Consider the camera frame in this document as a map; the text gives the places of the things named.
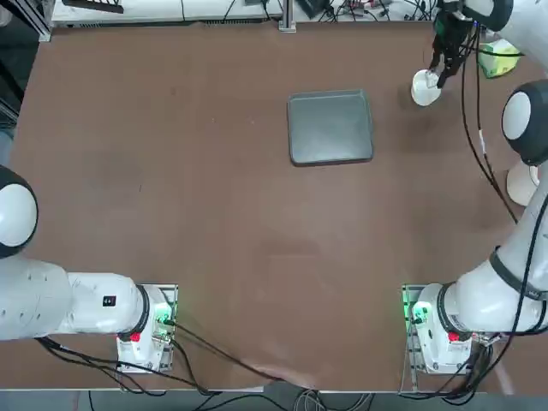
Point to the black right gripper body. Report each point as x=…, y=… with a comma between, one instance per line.
x=451, y=32

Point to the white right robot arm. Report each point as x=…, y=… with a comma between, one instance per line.
x=471, y=299

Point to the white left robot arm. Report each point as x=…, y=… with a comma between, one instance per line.
x=43, y=299

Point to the green tissue pack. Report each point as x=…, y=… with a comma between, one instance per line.
x=498, y=64

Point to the grey rectangular tray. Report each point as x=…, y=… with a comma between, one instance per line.
x=329, y=128

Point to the cream desktop trash can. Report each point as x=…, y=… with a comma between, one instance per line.
x=520, y=186

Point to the aluminium frame post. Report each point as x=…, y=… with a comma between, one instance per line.
x=287, y=15

